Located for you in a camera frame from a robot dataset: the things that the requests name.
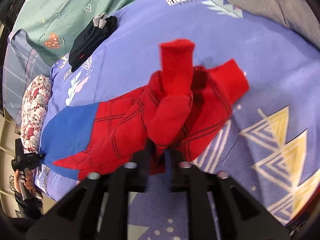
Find person's left forearm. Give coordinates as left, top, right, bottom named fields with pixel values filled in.
left=14, top=192, right=44, bottom=220

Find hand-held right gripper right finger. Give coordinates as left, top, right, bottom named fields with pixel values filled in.
left=164, top=151, right=291, bottom=240

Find folded black pants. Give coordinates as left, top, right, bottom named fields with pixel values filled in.
left=68, top=16, right=118, bottom=72

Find red and blue pants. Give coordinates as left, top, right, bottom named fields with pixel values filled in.
left=40, top=39, right=249, bottom=182

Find small grey cloth piece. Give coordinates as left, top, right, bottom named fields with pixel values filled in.
left=92, top=12, right=108, bottom=28

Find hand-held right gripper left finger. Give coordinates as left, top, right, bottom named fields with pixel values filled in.
left=25, top=141, right=157, bottom=240

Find green heart printed sheet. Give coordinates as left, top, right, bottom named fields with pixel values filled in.
left=11, top=0, right=210, bottom=65

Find plaid grey purple pillow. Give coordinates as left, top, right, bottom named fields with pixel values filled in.
left=2, top=29, right=60, bottom=125

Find person's left hand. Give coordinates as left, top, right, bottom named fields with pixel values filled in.
left=14, top=170, right=37, bottom=198

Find floral bolster pillow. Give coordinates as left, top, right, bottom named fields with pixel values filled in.
left=20, top=75, right=53, bottom=155

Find grey sweatshirt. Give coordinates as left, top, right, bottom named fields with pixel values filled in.
left=212, top=0, right=320, bottom=45

